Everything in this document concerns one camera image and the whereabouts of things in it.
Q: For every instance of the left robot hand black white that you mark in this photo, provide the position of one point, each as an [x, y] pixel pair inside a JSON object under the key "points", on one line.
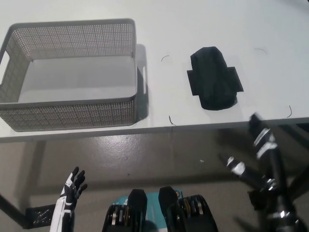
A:
{"points": [[74, 184]]}

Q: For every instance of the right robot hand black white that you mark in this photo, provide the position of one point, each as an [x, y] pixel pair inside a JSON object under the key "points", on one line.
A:
{"points": [[262, 142]]}

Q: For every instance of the black cloth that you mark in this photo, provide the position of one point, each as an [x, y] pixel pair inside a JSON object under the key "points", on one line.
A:
{"points": [[212, 79]]}

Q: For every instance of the grey table leg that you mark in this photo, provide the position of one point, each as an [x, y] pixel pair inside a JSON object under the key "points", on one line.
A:
{"points": [[36, 174]]}

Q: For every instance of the dark slanted table leg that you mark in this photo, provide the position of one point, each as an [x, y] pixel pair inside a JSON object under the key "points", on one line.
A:
{"points": [[298, 176]]}

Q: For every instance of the grey perforated plastic basket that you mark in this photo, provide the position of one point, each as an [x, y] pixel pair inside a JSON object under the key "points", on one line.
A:
{"points": [[72, 113]]}

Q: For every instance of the black tape cross mark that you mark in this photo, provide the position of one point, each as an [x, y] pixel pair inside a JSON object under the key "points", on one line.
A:
{"points": [[191, 82]]}

